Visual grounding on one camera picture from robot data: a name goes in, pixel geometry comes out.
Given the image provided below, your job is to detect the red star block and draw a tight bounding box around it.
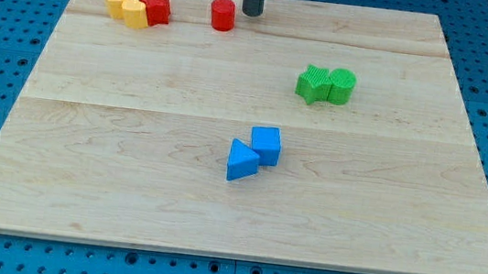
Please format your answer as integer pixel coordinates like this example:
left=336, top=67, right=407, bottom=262
left=140, top=0, right=171, bottom=27

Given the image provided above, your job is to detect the blue cube block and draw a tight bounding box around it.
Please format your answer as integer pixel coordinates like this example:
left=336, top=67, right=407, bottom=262
left=251, top=126, right=282, bottom=166

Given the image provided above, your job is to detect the green cylinder block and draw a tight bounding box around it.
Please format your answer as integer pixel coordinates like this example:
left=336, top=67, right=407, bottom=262
left=327, top=68, right=357, bottom=105

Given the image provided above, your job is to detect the yellow heart block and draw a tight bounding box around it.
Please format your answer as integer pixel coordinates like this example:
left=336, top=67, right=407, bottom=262
left=121, top=0, right=148, bottom=29

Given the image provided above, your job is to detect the light wooden board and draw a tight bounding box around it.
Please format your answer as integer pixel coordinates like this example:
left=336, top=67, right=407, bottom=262
left=0, top=0, right=488, bottom=274

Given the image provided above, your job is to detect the blue triangle block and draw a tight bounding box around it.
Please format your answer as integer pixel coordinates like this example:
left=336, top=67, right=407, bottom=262
left=225, top=138, right=260, bottom=181

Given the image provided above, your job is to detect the red cylinder block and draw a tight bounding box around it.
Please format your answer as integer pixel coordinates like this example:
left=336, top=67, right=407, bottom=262
left=211, top=0, right=236, bottom=32

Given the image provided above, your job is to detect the green star block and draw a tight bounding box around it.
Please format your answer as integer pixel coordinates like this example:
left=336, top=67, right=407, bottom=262
left=295, top=64, right=332, bottom=104

